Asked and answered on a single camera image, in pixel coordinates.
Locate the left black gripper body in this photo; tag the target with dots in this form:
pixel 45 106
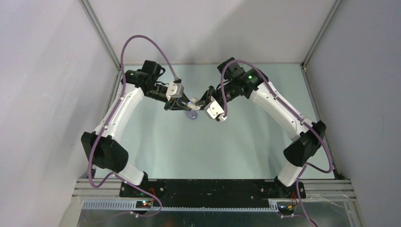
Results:
pixel 170 101

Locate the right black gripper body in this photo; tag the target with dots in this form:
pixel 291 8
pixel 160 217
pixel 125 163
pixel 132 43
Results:
pixel 215 93

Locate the white earbud charging case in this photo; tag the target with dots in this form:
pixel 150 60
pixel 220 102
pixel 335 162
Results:
pixel 192 104

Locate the purple earbud charging case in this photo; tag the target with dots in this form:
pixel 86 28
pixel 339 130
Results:
pixel 192 114

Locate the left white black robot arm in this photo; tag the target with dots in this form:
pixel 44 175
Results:
pixel 102 145

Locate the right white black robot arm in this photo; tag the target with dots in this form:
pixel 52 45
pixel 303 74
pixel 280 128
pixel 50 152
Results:
pixel 241 78

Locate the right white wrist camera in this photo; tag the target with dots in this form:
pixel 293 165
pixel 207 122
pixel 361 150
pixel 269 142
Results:
pixel 215 111

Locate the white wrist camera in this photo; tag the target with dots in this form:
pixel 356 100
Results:
pixel 174 90
pixel 215 111

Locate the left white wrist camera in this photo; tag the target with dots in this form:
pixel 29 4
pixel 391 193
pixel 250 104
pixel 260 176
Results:
pixel 174 90

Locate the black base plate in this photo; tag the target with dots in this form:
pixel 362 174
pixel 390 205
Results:
pixel 222 193

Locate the aluminium frame rail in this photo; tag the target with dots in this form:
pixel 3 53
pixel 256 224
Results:
pixel 328 203

